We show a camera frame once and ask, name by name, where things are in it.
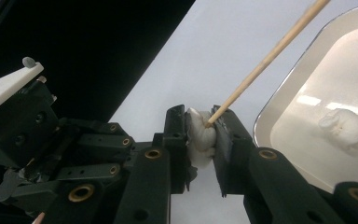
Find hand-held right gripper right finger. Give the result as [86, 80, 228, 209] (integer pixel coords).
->
[211, 105, 346, 224]

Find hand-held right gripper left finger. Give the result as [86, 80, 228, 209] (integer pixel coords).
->
[113, 104, 199, 224]

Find white dumpling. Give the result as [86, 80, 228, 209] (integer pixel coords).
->
[318, 107, 358, 151]
[186, 106, 217, 169]

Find wooden skewer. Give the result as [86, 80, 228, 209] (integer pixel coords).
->
[204, 0, 332, 129]

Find shiny metal tray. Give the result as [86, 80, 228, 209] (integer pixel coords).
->
[253, 3, 358, 194]

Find pale table cover sheet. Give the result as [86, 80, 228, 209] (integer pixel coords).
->
[108, 0, 358, 224]

